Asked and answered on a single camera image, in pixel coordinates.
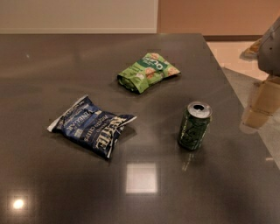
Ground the green snack bag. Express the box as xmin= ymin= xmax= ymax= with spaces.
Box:
xmin=117 ymin=52 xmax=180 ymax=94

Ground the green soda can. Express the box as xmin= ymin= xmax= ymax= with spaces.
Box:
xmin=178 ymin=101 xmax=213 ymax=151

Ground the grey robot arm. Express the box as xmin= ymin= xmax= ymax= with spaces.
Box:
xmin=258 ymin=17 xmax=280 ymax=76

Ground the blue chip bag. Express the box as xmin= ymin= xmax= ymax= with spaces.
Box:
xmin=47 ymin=95 xmax=136 ymax=159

